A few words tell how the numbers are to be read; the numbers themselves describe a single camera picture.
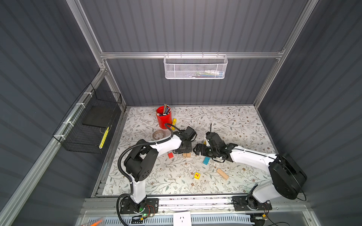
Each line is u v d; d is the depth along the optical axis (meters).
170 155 0.91
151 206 0.72
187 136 0.74
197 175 0.82
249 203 0.67
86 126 0.73
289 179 0.46
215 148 0.67
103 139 0.68
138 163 0.50
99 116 0.75
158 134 1.02
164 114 0.94
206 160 0.89
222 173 0.85
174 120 1.09
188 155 0.91
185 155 0.91
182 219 0.67
